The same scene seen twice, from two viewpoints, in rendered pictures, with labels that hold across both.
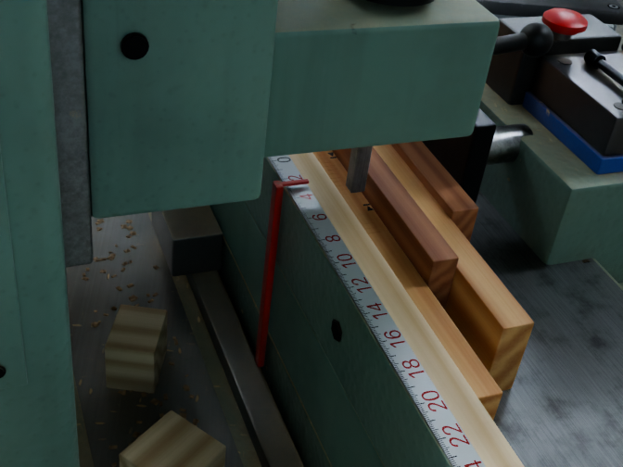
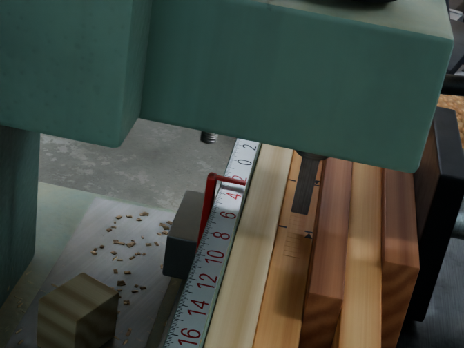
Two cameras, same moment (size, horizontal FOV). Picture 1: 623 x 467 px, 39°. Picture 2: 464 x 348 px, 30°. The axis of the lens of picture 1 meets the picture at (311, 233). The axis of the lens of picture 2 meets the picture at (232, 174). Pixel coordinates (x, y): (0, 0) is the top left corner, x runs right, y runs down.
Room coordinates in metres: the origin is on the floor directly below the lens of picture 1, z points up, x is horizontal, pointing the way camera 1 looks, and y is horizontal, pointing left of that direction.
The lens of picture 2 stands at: (0.07, -0.19, 1.18)
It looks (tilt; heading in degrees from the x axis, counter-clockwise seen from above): 28 degrees down; 30
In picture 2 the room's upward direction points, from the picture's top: 10 degrees clockwise
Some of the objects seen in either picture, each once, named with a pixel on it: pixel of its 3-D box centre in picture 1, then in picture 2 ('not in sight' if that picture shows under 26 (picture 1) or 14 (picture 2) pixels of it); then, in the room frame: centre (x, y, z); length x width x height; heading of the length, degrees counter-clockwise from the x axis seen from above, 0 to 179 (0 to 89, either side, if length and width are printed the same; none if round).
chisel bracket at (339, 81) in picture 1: (339, 70); (289, 68); (0.44, 0.00, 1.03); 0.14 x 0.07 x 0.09; 115
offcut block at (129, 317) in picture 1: (136, 348); (77, 318); (0.42, 0.10, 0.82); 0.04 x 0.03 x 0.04; 1
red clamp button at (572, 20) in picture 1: (565, 20); not in sight; (0.57, -0.15, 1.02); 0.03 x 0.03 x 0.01
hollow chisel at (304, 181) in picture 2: (361, 152); (308, 169); (0.44, -0.02, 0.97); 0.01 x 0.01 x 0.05; 25
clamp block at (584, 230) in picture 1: (577, 176); not in sight; (0.55, -0.18, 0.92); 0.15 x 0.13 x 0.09; 25
